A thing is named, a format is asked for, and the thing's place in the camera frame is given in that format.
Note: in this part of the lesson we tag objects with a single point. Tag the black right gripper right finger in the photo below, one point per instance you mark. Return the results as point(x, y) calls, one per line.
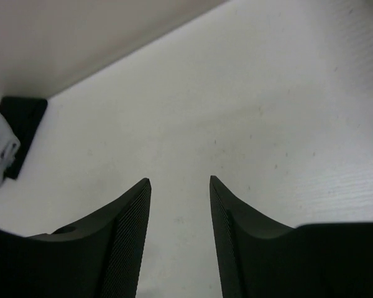
point(261, 257)

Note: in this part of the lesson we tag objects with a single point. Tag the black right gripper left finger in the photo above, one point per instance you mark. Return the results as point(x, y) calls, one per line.
point(99, 255)

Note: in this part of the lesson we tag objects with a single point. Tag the folded black tank top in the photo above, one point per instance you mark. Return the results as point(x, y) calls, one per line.
point(24, 115)

